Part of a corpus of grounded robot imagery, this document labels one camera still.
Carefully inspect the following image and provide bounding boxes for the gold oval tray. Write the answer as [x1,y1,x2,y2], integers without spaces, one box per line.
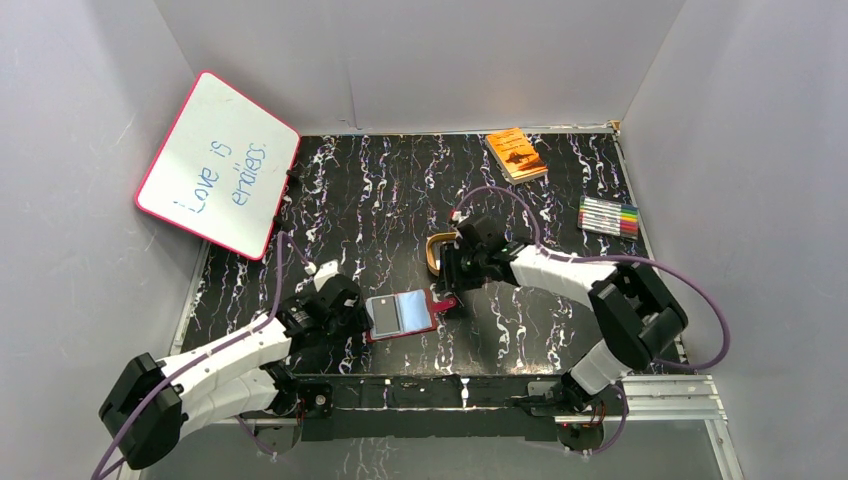
[425,231,459,276]

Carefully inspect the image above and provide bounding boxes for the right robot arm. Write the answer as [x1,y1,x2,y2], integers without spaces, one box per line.
[433,215,688,414]

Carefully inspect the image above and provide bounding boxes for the pack of coloured markers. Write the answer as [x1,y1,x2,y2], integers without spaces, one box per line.
[577,196,640,241]

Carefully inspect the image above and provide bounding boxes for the pink framed whiteboard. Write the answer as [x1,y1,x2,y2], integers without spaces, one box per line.
[135,71,301,260]

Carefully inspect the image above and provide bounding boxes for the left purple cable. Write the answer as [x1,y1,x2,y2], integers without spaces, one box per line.
[89,230,319,480]

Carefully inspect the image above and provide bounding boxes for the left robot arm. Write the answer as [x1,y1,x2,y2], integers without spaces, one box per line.
[98,261,372,470]

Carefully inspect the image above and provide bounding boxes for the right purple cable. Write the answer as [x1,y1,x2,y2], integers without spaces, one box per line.
[450,185,733,455]

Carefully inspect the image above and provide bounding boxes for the orange book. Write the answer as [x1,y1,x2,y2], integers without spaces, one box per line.
[484,128,548,185]

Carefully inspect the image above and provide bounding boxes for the aluminium frame rail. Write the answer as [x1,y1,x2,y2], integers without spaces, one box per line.
[623,374,727,421]

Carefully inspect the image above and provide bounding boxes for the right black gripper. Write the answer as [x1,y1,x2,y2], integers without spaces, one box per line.
[434,242,487,293]

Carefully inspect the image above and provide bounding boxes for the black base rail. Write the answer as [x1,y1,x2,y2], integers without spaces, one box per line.
[235,374,627,444]

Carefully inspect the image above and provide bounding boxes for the red card holder wallet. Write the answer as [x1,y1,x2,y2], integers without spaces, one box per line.
[365,289,458,343]

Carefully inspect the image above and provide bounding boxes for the purple cable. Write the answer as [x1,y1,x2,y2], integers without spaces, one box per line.
[89,230,319,480]
[450,185,733,455]

